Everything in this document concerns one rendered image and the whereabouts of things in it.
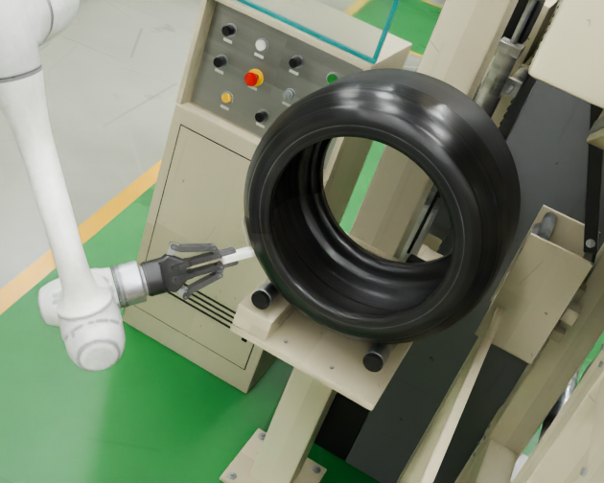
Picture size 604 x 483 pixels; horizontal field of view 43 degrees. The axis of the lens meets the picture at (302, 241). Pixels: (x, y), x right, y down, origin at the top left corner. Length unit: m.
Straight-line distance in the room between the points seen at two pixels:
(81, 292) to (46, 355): 1.34
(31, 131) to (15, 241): 1.82
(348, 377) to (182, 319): 1.14
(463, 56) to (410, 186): 0.33
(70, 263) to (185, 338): 1.43
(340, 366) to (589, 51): 0.96
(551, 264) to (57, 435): 1.55
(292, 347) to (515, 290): 0.52
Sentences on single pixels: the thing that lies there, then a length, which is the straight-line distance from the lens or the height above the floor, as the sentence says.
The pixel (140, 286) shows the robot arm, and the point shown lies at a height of 0.93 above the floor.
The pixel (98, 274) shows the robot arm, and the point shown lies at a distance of 1.61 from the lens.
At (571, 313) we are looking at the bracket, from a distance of 1.87.
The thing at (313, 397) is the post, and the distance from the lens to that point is 2.27.
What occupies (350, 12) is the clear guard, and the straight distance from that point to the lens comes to 2.21.
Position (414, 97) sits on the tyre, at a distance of 1.48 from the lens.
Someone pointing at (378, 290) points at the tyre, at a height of 0.92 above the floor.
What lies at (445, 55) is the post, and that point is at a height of 1.46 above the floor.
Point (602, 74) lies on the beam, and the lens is 1.11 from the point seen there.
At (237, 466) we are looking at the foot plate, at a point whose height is 0.01.
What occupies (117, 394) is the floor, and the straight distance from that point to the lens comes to 2.69.
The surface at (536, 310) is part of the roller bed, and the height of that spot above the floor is 1.04.
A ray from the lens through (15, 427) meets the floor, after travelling 2.55.
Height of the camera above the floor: 1.89
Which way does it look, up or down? 30 degrees down
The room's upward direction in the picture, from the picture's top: 21 degrees clockwise
